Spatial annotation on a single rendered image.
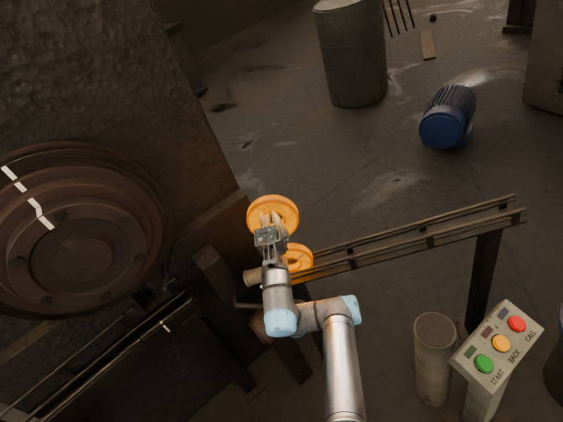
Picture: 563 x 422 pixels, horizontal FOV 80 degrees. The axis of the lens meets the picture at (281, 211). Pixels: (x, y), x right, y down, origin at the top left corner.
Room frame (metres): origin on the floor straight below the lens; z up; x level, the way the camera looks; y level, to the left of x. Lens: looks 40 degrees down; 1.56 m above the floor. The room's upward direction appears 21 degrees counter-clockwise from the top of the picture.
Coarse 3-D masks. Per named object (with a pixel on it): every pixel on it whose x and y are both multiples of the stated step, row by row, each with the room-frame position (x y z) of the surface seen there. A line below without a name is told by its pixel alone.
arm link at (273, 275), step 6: (270, 270) 0.56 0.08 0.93; (276, 270) 0.55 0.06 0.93; (282, 270) 0.55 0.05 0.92; (264, 276) 0.55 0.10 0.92; (270, 276) 0.54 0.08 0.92; (276, 276) 0.54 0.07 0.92; (282, 276) 0.54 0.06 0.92; (288, 276) 0.54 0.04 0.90; (264, 282) 0.54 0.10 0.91; (270, 282) 0.53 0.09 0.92; (276, 282) 0.52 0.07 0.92; (282, 282) 0.52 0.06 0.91; (288, 282) 0.53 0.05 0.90
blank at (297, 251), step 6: (288, 246) 0.75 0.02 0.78; (294, 246) 0.75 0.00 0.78; (300, 246) 0.75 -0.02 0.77; (288, 252) 0.74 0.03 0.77; (294, 252) 0.74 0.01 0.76; (300, 252) 0.73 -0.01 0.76; (306, 252) 0.73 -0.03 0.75; (288, 258) 0.74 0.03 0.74; (294, 258) 0.74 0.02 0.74; (300, 258) 0.74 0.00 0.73; (306, 258) 0.73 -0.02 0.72; (312, 258) 0.74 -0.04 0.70; (294, 264) 0.77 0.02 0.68; (300, 264) 0.74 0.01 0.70; (306, 264) 0.73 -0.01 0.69; (312, 264) 0.73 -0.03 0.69; (294, 270) 0.74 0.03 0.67
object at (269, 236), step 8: (256, 232) 0.67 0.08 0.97; (264, 232) 0.65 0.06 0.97; (272, 232) 0.65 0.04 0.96; (280, 232) 0.65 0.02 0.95; (256, 240) 0.64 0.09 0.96; (264, 240) 0.63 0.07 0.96; (272, 240) 0.62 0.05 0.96; (280, 240) 0.61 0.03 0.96; (256, 248) 0.63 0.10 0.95; (264, 248) 0.62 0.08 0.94; (272, 248) 0.62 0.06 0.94; (280, 248) 0.62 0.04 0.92; (264, 256) 0.60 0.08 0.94; (272, 256) 0.60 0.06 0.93; (280, 256) 0.62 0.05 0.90; (264, 264) 0.57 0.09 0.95; (272, 264) 0.60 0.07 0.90; (280, 264) 0.57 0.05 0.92
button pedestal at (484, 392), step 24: (480, 336) 0.36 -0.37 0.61; (504, 336) 0.34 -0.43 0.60; (528, 336) 0.33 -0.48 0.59; (456, 360) 0.32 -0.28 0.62; (504, 360) 0.29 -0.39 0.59; (480, 384) 0.26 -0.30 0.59; (504, 384) 0.31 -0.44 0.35; (456, 408) 0.38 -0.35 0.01; (480, 408) 0.30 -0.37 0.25; (504, 408) 0.32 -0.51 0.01
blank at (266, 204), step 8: (256, 200) 0.78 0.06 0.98; (264, 200) 0.76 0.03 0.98; (272, 200) 0.75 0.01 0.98; (280, 200) 0.75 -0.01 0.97; (288, 200) 0.76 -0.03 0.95; (248, 208) 0.79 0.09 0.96; (256, 208) 0.76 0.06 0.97; (264, 208) 0.76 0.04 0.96; (272, 208) 0.75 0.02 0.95; (280, 208) 0.75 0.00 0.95; (288, 208) 0.74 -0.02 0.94; (296, 208) 0.75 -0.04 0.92; (248, 216) 0.77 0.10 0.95; (256, 216) 0.76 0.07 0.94; (288, 216) 0.74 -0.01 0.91; (296, 216) 0.74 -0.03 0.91; (248, 224) 0.77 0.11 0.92; (256, 224) 0.76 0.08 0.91; (272, 224) 0.78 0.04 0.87; (288, 224) 0.74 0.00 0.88; (296, 224) 0.74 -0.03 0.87; (288, 232) 0.74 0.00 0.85
